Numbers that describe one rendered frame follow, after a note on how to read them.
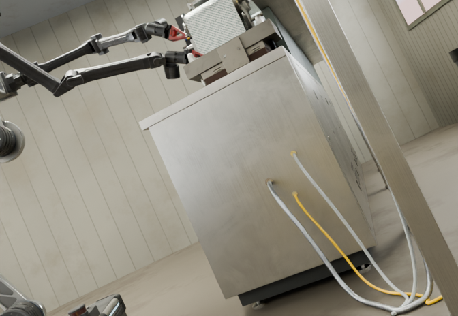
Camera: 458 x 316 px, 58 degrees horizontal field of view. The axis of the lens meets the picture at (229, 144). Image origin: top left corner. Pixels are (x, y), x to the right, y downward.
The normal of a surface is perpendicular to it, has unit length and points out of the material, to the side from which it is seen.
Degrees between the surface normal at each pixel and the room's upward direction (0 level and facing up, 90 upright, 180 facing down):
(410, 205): 90
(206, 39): 90
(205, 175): 90
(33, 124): 90
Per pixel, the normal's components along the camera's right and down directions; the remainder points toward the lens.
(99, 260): 0.06, -0.09
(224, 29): -0.28, 0.07
